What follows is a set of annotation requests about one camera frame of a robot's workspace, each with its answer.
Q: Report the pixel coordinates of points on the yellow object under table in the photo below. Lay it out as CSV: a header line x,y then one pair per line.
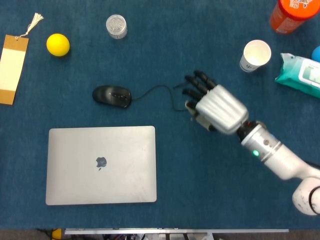
x,y
56,234

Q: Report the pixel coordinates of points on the black computer mouse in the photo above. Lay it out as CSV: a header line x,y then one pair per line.
x,y
110,96

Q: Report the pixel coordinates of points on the blue ball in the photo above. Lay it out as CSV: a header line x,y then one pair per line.
x,y
317,53

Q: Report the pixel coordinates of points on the silver closed laptop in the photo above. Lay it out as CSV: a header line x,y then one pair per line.
x,y
75,162

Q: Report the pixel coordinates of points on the white paper cup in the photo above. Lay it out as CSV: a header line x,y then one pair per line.
x,y
256,53

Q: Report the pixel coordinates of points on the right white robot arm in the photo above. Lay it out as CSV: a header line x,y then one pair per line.
x,y
280,157

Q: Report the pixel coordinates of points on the clear plastic jar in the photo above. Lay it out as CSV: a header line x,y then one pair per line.
x,y
116,27

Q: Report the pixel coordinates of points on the red cylindrical canister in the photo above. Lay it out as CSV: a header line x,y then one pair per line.
x,y
287,20

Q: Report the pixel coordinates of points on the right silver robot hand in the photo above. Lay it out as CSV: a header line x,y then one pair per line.
x,y
221,110

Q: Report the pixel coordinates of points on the yellow foam ball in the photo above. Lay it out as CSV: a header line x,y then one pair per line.
x,y
58,44

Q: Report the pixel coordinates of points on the blue table cloth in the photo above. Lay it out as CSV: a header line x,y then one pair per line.
x,y
200,175

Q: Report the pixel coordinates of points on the green wet wipes pack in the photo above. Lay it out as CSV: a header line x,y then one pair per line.
x,y
292,72

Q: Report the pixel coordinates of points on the metal table frame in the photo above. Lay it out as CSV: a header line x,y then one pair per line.
x,y
175,232

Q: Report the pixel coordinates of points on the brown bookmark with tassel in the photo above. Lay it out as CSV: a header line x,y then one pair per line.
x,y
11,67

